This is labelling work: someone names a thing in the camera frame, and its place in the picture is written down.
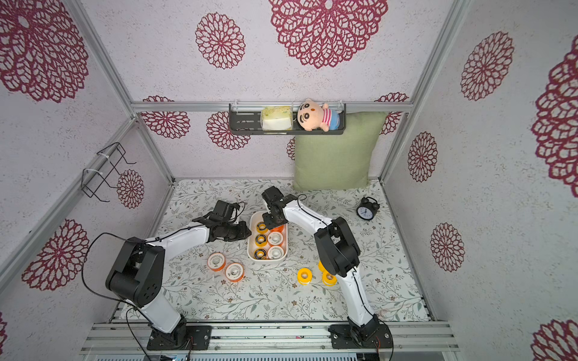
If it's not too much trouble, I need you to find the black yellow tape roll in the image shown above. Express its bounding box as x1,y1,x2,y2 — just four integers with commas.
256,222,269,234
254,234,268,248
254,248,267,260

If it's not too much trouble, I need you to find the orange tape roll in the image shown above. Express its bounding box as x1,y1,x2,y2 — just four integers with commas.
267,245,285,260
267,232,284,247
207,252,227,272
271,225,285,233
225,263,245,283

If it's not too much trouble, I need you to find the white plastic storage box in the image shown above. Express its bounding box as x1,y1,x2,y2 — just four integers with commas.
247,211,288,264

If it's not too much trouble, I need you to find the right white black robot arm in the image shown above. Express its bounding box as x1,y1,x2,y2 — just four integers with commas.
263,197,379,341

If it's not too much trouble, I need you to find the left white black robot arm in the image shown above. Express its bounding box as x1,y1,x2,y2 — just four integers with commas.
105,221,251,335

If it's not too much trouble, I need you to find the yellow tape roll top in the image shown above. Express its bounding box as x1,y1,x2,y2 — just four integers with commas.
318,261,327,274

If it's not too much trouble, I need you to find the green pillow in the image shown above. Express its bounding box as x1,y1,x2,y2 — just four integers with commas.
294,112,388,191

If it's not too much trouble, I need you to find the black alarm clock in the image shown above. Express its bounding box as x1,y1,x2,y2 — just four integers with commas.
356,196,380,221

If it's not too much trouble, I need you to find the yellow green sponge pack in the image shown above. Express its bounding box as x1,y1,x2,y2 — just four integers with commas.
260,106,293,132

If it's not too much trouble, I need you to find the plush doll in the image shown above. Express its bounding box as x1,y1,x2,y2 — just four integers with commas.
297,99,341,132

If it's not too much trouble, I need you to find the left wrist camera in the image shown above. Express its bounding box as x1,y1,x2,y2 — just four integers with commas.
209,200,241,222

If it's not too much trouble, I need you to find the black wall shelf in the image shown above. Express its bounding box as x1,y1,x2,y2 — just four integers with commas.
229,103,347,135

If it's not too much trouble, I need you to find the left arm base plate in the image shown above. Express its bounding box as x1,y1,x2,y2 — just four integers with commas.
146,316,212,351

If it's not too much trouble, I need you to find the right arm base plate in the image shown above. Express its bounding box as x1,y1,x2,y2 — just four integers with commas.
328,315,394,350

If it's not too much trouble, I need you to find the black wire wall rack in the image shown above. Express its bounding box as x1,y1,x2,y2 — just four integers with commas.
80,141,136,203

